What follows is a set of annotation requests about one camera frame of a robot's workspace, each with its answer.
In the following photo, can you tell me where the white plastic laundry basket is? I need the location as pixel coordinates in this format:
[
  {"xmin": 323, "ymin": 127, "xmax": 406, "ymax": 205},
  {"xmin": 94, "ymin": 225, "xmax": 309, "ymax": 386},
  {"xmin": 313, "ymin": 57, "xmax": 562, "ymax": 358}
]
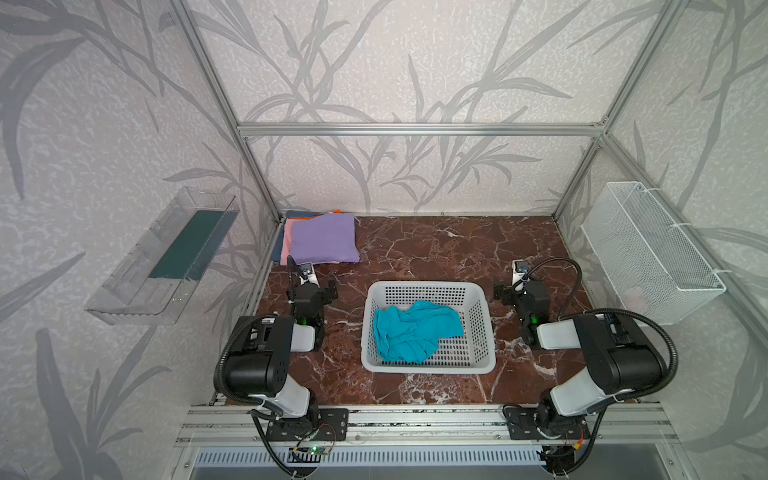
[{"xmin": 361, "ymin": 281, "xmax": 496, "ymax": 375}]

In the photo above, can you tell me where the teal printed t-shirt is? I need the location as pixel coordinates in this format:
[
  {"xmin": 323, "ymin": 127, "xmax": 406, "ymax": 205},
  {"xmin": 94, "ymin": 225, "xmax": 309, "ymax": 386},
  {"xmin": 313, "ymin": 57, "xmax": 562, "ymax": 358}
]
[{"xmin": 372, "ymin": 301, "xmax": 465, "ymax": 364}]

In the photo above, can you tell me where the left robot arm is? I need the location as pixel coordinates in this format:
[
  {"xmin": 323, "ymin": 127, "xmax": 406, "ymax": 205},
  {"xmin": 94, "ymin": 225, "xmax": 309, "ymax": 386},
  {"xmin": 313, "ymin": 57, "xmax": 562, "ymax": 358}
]
[{"xmin": 213, "ymin": 280, "xmax": 338, "ymax": 430}]

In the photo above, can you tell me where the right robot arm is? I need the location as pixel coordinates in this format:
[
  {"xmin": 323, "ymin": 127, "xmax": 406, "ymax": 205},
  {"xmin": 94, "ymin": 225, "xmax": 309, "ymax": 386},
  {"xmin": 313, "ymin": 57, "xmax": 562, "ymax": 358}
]
[{"xmin": 494, "ymin": 280, "xmax": 679, "ymax": 439}]

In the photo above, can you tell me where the folded dark blue t-shirt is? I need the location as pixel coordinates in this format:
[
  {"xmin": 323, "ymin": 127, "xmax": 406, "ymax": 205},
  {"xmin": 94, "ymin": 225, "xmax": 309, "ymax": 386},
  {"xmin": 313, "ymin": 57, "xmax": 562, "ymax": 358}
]
[{"xmin": 270, "ymin": 210, "xmax": 320, "ymax": 265}]

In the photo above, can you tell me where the folded pink t-shirt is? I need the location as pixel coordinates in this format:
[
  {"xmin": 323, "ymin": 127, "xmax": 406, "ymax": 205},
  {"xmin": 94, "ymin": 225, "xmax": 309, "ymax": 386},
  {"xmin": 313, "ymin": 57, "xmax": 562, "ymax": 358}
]
[{"xmin": 279, "ymin": 218, "xmax": 296, "ymax": 266}]

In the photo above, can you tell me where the folded purple t-shirt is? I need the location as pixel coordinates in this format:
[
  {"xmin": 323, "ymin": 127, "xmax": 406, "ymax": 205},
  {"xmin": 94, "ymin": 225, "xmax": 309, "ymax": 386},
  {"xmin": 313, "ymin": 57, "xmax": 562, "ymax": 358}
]
[{"xmin": 290, "ymin": 213, "xmax": 360, "ymax": 264}]

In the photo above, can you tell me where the green circuit board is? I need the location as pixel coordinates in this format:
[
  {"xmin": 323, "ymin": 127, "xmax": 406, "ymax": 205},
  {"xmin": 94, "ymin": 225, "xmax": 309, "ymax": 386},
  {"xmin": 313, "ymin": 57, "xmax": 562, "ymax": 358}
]
[{"xmin": 291, "ymin": 443, "xmax": 334, "ymax": 462}]

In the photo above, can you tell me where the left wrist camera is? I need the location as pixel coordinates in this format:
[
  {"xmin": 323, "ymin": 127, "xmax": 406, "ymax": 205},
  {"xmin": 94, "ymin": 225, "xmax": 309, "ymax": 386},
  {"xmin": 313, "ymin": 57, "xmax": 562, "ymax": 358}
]
[{"xmin": 298, "ymin": 262, "xmax": 319, "ymax": 285}]

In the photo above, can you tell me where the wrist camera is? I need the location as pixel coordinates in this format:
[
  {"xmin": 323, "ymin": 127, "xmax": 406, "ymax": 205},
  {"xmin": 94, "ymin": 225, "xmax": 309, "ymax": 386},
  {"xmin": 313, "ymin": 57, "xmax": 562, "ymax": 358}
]
[
  {"xmin": 298, "ymin": 262, "xmax": 319, "ymax": 285},
  {"xmin": 512, "ymin": 259, "xmax": 530, "ymax": 283}
]

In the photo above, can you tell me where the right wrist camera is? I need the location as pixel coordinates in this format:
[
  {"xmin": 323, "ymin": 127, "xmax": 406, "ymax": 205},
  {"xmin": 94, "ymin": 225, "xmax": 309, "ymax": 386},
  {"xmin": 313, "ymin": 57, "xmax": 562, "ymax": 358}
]
[{"xmin": 512, "ymin": 259, "xmax": 530, "ymax": 283}]

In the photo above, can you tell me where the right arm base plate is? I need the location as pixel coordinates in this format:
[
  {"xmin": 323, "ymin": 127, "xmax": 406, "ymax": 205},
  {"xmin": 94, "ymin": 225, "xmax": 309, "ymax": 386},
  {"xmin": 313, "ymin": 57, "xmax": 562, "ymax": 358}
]
[{"xmin": 501, "ymin": 404, "xmax": 591, "ymax": 443}]

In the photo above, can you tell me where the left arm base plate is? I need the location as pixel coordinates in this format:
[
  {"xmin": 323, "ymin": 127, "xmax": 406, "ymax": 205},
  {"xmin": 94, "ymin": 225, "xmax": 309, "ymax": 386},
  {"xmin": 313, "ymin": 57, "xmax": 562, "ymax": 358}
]
[{"xmin": 266, "ymin": 407, "xmax": 350, "ymax": 442}]

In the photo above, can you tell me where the white wire wall basket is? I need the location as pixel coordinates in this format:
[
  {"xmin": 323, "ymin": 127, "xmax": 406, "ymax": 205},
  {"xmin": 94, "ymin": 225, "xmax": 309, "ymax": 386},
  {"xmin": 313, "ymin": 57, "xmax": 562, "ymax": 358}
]
[{"xmin": 582, "ymin": 181, "xmax": 727, "ymax": 325}]

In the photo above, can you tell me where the clear plastic wall bin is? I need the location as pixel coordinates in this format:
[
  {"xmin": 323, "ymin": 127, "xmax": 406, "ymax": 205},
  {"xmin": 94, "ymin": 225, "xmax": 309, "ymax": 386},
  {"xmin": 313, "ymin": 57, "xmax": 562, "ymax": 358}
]
[{"xmin": 85, "ymin": 187, "xmax": 240, "ymax": 326}]

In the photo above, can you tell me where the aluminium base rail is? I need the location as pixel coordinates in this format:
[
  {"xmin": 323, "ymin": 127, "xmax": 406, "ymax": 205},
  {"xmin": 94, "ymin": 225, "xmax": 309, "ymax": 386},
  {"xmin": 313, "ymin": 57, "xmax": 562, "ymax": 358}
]
[{"xmin": 174, "ymin": 403, "xmax": 680, "ymax": 447}]

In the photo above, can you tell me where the aluminium frame crossbar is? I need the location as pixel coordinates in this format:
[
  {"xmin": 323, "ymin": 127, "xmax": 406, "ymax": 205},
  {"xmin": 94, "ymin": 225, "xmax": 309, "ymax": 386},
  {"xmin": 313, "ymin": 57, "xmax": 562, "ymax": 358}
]
[{"xmin": 237, "ymin": 122, "xmax": 602, "ymax": 137}]

